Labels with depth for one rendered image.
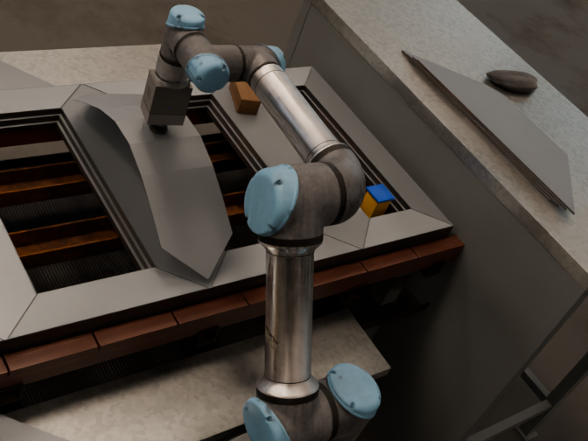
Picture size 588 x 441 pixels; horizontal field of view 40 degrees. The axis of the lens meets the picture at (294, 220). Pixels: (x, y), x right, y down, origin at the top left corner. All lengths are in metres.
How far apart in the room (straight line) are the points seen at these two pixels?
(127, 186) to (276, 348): 0.68
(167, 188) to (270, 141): 0.53
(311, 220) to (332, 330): 0.74
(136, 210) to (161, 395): 0.43
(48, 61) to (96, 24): 1.69
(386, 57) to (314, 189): 1.14
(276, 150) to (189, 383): 0.71
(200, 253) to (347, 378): 0.44
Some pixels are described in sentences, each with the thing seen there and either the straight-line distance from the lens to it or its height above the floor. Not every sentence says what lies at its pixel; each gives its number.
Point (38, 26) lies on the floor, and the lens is 4.08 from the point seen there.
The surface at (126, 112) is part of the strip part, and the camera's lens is 1.91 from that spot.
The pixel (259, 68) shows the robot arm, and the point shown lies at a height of 1.31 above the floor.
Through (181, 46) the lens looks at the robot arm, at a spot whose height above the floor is 1.30.
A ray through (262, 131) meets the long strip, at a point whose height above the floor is 0.87.
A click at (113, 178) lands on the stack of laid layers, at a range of 1.97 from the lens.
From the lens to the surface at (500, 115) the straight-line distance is 2.40.
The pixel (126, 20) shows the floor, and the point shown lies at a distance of 4.28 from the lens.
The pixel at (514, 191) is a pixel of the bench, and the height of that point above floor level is 1.05.
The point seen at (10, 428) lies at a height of 0.72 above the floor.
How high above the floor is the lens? 2.15
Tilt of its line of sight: 40 degrees down
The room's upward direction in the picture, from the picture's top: 24 degrees clockwise
